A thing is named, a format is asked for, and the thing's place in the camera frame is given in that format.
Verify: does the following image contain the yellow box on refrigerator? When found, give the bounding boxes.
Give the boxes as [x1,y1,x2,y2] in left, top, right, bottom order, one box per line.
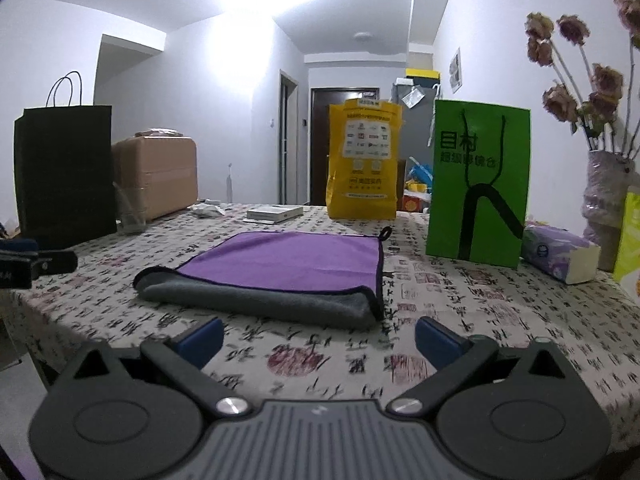
[405,68,440,79]

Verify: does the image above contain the wall picture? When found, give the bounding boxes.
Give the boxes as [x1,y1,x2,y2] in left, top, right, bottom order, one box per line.
[448,50,462,93]

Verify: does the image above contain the yellow paper bag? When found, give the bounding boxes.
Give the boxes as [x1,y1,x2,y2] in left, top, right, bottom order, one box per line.
[326,99,402,220]

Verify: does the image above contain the dark brown entrance door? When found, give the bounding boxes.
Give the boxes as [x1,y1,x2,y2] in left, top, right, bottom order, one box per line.
[309,86,380,206]

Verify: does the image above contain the light green package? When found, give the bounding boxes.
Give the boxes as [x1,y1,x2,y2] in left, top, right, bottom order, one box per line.
[613,186,640,304]

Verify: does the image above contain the clear glass cup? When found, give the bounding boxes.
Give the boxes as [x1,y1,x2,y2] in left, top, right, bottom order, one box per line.
[113,182,146,235]

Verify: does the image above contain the black paper shopping bag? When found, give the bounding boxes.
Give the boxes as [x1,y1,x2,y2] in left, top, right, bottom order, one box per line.
[13,70,117,250]

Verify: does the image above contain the beige suitcase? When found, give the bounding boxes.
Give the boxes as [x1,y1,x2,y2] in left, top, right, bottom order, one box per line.
[112,136,198,221]

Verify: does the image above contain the calligraphy print tablecloth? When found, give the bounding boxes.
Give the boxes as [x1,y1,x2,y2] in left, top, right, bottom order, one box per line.
[1,206,639,452]

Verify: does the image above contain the white flat box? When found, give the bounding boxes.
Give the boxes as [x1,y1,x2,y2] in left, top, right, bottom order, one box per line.
[245,205,304,224]

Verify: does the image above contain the grey refrigerator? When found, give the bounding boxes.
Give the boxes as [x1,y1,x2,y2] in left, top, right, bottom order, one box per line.
[392,78,436,165]

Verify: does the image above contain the wrapped flower vase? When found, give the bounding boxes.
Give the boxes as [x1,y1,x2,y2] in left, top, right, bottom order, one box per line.
[582,151,639,272]

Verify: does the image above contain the purple tissue pack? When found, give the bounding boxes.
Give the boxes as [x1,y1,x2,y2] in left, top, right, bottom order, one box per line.
[521,222,601,285]

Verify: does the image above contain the crumpled white paper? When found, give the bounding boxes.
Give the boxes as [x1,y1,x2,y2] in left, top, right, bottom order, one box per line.
[189,200,227,218]

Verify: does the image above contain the dried flower bouquet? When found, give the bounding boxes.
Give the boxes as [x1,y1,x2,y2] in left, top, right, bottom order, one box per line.
[524,0,640,156]

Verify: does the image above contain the green paper shopping bag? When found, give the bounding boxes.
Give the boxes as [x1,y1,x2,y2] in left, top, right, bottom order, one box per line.
[425,100,530,268]

